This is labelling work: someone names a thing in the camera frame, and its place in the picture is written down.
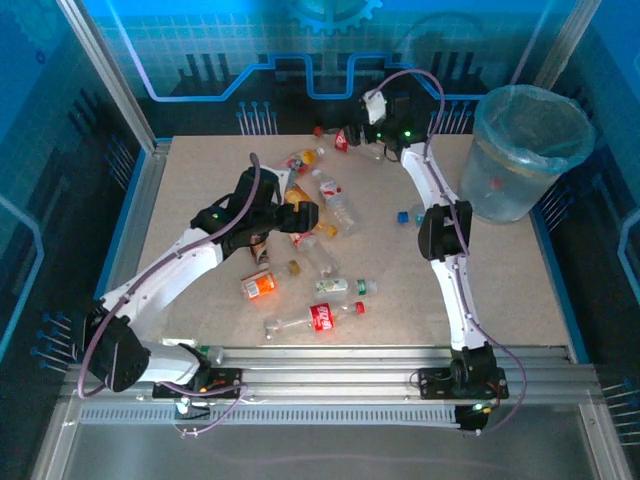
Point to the yellow drink plastic bottle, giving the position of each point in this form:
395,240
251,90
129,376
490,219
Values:
295,196

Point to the white cap bottle red label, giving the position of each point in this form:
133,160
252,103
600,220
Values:
332,192

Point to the clear unlabelled plastic bottle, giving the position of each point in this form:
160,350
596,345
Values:
317,255

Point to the brown label plastic bottle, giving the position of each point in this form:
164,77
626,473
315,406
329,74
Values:
259,250

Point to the green label water bottle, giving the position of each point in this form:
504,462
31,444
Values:
332,286

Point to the orange label bottle gold cap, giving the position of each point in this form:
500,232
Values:
259,286

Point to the Fiji water bottle blue cap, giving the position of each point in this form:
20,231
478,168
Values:
403,217

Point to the long Coca-Cola bottle red cap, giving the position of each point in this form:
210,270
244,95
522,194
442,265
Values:
322,317

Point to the small Coke bottle red cap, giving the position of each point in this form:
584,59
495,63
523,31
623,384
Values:
495,182

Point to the clear plastic trash bin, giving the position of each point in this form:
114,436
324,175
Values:
500,205

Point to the blue plastic bin liner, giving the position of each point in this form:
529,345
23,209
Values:
530,120

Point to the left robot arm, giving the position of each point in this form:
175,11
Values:
165,280

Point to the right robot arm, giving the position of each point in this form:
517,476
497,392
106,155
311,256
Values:
450,290

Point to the orange juice bottle white cap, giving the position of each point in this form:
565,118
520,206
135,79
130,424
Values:
309,157

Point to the black controller box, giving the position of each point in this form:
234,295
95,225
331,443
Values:
470,420

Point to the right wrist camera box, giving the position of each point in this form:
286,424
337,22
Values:
374,107

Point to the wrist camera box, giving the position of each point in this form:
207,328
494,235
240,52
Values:
272,177
374,107

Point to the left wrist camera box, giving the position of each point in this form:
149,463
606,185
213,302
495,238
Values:
272,177

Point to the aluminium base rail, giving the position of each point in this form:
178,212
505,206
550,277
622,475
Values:
325,370

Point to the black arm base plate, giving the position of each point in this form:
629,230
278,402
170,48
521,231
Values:
432,382
230,380

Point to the aluminium frame post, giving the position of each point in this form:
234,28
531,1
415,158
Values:
110,75
562,50

